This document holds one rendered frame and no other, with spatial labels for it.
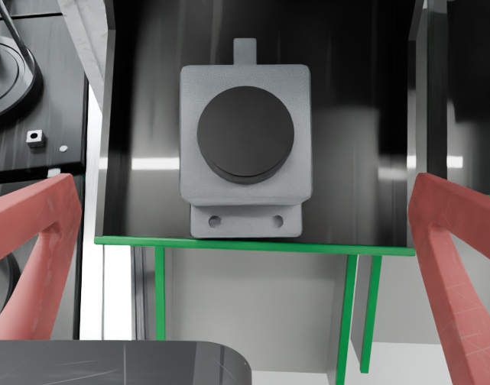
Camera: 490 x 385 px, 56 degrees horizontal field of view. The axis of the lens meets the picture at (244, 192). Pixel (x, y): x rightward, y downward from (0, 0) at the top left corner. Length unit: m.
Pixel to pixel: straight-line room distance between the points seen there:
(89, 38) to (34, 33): 0.42
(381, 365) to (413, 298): 0.16
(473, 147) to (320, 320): 0.19
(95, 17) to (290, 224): 0.14
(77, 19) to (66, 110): 0.33
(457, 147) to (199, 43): 0.13
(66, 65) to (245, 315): 0.39
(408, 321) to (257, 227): 0.25
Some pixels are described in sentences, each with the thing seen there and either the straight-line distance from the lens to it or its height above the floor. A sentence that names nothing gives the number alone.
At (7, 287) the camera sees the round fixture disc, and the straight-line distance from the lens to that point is 0.46.
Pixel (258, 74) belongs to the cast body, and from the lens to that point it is 0.16.
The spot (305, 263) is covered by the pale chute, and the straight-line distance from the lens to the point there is 0.35.
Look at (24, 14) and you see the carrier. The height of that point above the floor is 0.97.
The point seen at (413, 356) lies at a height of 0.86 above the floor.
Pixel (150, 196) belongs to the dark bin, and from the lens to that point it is 0.21.
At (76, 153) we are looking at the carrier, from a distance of 0.53.
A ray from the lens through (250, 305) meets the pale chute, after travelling 0.37.
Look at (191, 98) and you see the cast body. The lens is 0.16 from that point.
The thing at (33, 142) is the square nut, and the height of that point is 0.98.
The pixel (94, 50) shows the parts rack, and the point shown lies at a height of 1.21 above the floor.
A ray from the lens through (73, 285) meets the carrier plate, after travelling 0.46.
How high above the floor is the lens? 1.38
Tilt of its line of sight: 60 degrees down
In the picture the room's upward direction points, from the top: 2 degrees clockwise
